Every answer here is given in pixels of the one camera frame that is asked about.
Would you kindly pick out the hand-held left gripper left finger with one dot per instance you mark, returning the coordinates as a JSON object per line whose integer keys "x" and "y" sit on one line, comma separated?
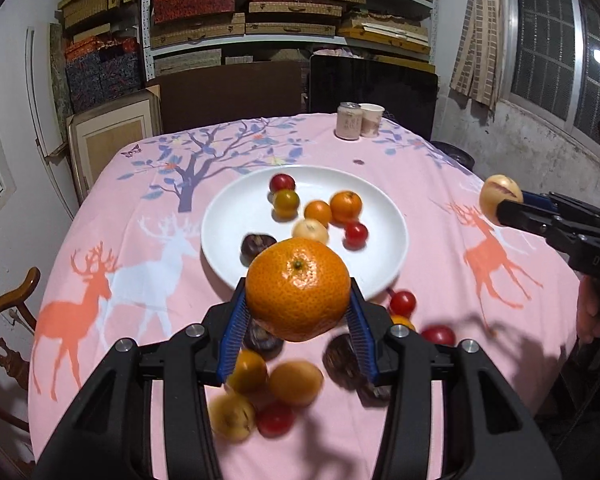
{"x": 232, "y": 340}

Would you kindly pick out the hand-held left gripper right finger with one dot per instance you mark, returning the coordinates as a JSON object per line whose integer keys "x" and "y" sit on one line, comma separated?
{"x": 362, "y": 350}

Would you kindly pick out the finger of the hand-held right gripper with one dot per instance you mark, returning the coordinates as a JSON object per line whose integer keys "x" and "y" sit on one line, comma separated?
{"x": 525, "y": 220}
{"x": 540, "y": 199}

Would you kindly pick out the yellow-orange round fruit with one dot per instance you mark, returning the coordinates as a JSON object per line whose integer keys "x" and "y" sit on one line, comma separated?
{"x": 247, "y": 371}

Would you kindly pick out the pale yellow pepino melon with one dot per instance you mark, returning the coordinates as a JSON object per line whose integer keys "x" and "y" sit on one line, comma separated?
{"x": 495, "y": 191}

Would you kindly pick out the small orange mandarin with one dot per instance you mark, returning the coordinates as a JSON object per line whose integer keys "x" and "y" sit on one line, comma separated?
{"x": 404, "y": 322}
{"x": 318, "y": 212}

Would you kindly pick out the large orange mandarin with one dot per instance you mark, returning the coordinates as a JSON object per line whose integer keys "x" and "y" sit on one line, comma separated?
{"x": 298, "y": 290}

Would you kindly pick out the white round plate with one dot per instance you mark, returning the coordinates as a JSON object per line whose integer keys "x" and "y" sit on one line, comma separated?
{"x": 230, "y": 230}

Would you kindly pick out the small red cherry tomato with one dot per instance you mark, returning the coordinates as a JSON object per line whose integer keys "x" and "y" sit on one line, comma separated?
{"x": 355, "y": 234}

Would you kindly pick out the pale yellow round fruit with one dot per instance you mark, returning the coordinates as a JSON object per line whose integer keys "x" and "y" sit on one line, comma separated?
{"x": 310, "y": 230}

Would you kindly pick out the yellow-green round fruit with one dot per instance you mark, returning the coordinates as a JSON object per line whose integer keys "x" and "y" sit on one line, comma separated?
{"x": 285, "y": 201}

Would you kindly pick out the person's right hand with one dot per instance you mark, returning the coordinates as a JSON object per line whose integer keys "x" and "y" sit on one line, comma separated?
{"x": 590, "y": 310}

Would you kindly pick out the black round object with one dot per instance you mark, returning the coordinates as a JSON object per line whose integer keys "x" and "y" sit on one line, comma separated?
{"x": 457, "y": 156}

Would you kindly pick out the barred window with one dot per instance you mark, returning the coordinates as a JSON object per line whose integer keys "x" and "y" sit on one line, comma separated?
{"x": 545, "y": 50}

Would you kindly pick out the beige patterned curtain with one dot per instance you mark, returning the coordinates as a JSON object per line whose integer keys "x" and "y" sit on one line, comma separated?
{"x": 477, "y": 50}

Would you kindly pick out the person's dark clothing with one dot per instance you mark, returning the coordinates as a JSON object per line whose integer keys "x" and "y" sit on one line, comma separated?
{"x": 590, "y": 420}

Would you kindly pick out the beige paper cup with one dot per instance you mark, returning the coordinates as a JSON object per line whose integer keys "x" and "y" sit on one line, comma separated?
{"x": 372, "y": 120}

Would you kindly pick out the black flat screen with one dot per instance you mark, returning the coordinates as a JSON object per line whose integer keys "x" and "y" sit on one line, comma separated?
{"x": 380, "y": 80}

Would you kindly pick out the beige drink can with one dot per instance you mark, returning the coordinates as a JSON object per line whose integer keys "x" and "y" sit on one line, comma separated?
{"x": 349, "y": 121}

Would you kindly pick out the pink deer print tablecloth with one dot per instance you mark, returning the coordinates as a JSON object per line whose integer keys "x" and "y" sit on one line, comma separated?
{"x": 330, "y": 140}

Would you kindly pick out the carved wooden chair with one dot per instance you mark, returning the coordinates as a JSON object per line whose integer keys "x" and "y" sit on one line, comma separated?
{"x": 10, "y": 300}

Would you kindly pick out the framed light wooden panel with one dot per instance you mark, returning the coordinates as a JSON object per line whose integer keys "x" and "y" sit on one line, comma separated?
{"x": 110, "y": 140}

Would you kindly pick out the dark brown board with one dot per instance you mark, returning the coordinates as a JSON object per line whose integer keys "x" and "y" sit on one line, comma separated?
{"x": 230, "y": 95}

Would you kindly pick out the stack of blue patterned boxes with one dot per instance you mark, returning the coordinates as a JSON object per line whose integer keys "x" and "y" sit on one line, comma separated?
{"x": 100, "y": 80}

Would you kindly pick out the white leaning strip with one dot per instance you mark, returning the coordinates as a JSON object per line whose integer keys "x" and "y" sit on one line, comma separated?
{"x": 40, "y": 110}

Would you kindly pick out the stack of woven tan boxes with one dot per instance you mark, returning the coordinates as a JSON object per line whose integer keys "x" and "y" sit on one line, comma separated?
{"x": 295, "y": 10}

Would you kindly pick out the mottled grey slab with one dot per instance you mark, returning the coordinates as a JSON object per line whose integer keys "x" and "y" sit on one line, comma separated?
{"x": 60, "y": 70}

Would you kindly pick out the white metal shelf rack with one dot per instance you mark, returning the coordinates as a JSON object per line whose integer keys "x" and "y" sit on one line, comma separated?
{"x": 147, "y": 20}

